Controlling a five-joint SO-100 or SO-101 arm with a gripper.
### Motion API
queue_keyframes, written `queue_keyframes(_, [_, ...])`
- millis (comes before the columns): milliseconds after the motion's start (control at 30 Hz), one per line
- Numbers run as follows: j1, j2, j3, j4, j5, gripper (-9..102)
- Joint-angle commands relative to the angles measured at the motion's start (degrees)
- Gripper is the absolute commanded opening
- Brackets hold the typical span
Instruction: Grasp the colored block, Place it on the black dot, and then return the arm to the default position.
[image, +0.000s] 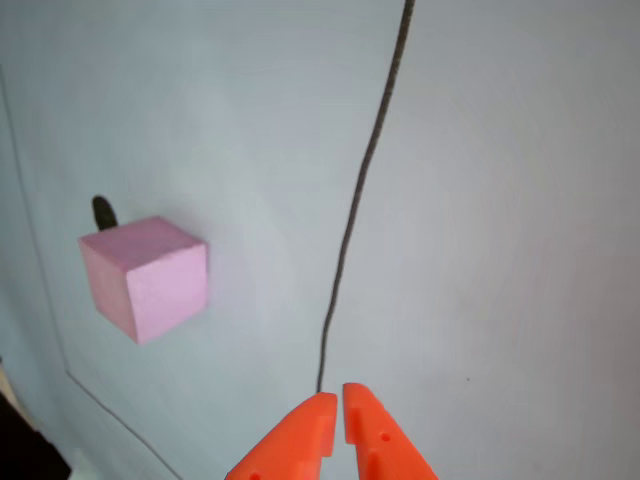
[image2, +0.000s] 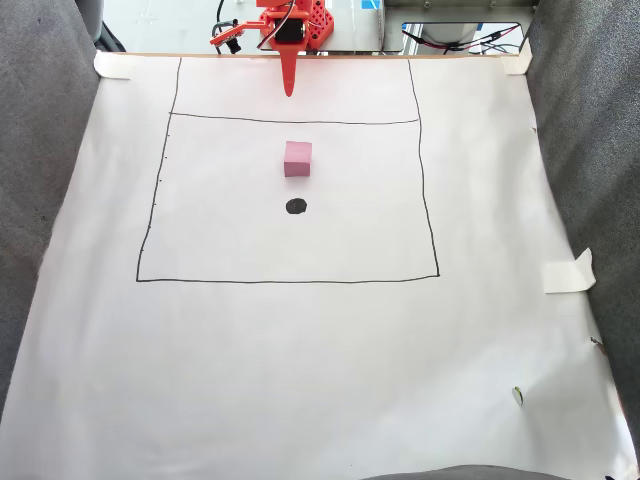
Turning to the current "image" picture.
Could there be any pink foam cube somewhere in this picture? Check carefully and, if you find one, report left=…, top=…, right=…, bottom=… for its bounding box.
left=77, top=215, right=209, bottom=346

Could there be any white paper sheet with lines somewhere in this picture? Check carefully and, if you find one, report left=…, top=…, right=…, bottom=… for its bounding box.
left=0, top=0, right=640, bottom=480

